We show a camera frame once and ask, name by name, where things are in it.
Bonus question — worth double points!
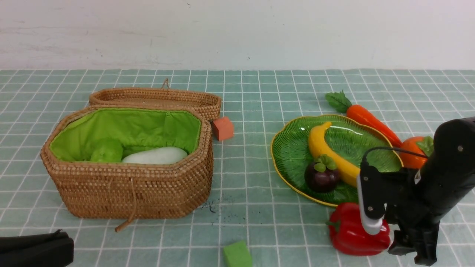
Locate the white radish with leaves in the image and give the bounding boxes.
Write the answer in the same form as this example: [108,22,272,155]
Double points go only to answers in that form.
[122,146,188,165]

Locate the green foam cube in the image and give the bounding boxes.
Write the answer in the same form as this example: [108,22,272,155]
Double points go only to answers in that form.
[223,240,253,267]

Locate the dark purple mangosteen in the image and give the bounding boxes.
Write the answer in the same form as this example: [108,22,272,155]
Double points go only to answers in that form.
[304,154,341,193]

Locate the woven wicker basket green lining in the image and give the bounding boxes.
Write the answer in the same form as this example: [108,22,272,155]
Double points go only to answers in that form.
[40,105,214,231]

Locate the yellow banana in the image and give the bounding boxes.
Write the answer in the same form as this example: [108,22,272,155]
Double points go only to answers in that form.
[308,121,360,188]

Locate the orange carrot with leaves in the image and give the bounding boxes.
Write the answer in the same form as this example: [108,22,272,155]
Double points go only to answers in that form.
[325,91,402,147]

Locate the orange foam cube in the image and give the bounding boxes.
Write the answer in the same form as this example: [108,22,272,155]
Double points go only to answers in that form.
[212,116,234,141]

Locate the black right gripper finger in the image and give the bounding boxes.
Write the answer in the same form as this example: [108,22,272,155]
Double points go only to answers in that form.
[414,223,439,267]
[387,230,416,256]

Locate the orange persimmon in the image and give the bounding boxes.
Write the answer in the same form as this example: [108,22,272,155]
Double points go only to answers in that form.
[399,136,434,169]

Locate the green glass leaf plate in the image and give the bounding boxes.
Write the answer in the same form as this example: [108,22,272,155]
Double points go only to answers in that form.
[271,114,403,207]

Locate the green checkered tablecloth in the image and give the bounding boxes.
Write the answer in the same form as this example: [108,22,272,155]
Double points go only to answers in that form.
[0,69,474,267]

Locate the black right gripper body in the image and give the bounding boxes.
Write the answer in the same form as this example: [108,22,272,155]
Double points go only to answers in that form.
[382,167,450,245]

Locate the red bell pepper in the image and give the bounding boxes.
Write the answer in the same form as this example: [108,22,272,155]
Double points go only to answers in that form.
[326,202,391,256]

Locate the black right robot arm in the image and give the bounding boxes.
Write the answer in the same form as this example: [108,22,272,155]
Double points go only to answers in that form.
[385,117,475,266]

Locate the woven wicker basket lid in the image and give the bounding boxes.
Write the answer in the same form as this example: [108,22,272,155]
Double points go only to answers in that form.
[89,79,221,121]

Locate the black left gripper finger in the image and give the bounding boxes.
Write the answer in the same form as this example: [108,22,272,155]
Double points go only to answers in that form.
[0,229,74,267]

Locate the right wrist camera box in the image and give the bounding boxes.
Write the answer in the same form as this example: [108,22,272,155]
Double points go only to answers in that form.
[357,161,386,235]

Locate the light green chayote gourd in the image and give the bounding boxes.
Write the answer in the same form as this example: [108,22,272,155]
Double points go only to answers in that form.
[89,139,124,163]

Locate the black right camera cable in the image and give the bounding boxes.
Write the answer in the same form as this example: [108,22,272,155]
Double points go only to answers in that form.
[361,146,429,167]

